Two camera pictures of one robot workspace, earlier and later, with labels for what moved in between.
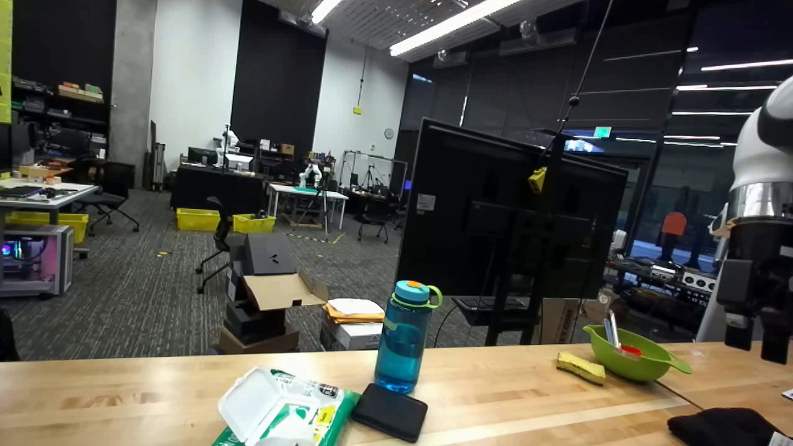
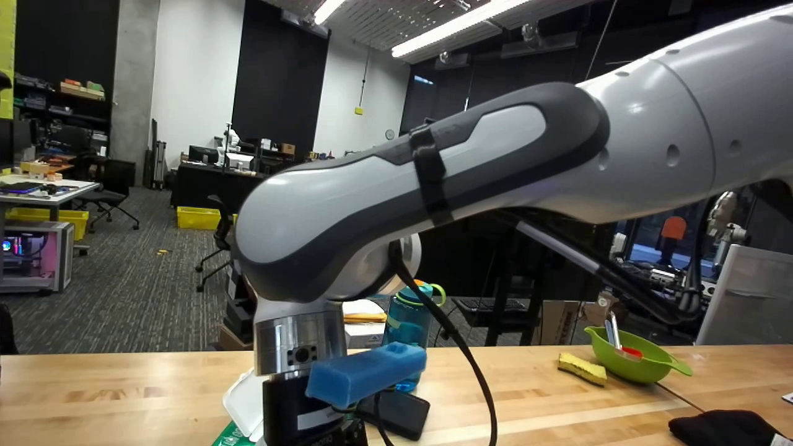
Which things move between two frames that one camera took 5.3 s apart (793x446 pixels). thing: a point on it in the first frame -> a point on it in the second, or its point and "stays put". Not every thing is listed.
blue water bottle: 404,331 stays put
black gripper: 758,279 -> 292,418
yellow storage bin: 198,219 stays put
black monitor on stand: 500,221 stays put
